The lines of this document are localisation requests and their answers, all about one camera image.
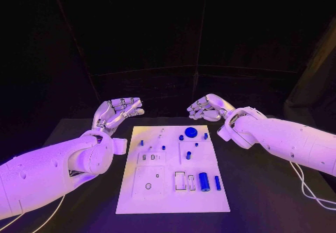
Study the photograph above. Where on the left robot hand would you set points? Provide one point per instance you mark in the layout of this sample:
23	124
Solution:
115	111

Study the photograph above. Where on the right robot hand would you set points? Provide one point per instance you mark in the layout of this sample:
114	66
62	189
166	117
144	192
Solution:
209	109

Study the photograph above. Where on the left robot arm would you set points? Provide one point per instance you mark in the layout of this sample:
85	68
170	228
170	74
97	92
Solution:
46	163

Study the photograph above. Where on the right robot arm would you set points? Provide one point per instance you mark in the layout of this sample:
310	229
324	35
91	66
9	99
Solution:
283	138

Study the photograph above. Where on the white task board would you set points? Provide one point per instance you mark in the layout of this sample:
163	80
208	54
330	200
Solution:
173	169

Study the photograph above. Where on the blue gear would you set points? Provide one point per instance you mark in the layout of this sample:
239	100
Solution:
190	132

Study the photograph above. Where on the large blue cylinder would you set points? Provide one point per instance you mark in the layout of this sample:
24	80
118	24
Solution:
203	181

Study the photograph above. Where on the thin long blue cylinder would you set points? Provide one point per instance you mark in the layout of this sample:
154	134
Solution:
218	183

